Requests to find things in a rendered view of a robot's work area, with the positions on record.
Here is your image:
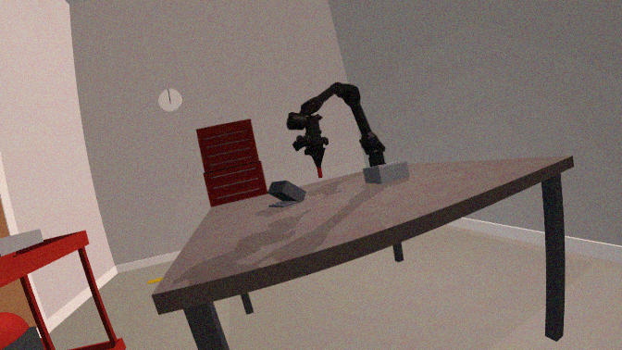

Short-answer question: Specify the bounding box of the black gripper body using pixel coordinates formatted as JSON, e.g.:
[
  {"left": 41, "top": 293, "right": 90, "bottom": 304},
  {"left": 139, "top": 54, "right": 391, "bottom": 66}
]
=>
[{"left": 305, "top": 128, "right": 329, "bottom": 155}]

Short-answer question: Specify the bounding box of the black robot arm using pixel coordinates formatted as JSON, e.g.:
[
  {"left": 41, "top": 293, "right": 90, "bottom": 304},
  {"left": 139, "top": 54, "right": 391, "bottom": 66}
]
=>
[{"left": 286, "top": 82, "right": 386, "bottom": 167}]

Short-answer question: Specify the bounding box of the grey metal panel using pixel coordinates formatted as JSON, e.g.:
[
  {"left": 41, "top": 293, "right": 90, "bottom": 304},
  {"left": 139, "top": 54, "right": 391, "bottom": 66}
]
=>
[{"left": 267, "top": 181, "right": 306, "bottom": 207}]

